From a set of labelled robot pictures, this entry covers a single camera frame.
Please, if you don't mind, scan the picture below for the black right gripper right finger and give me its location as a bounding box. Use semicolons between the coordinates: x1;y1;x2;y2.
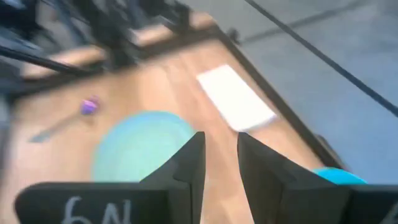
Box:
237;132;398;224

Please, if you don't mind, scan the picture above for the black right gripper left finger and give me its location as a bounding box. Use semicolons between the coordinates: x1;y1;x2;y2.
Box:
14;131;206;224

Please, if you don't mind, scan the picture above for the pale green plate edge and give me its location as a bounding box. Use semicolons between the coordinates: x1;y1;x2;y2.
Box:
91;111;197;183

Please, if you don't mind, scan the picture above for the bright blue round cup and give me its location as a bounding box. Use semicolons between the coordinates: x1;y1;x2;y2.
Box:
312;167;368;185

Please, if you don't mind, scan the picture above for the white folded cloth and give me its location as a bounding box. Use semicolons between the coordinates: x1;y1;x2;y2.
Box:
196;64;277;133

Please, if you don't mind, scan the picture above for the utensil with purple handle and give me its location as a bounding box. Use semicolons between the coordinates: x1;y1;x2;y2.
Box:
28;95;101;144

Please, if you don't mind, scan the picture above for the black metal frame bar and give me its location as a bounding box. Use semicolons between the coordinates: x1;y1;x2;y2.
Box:
0;45;97;77

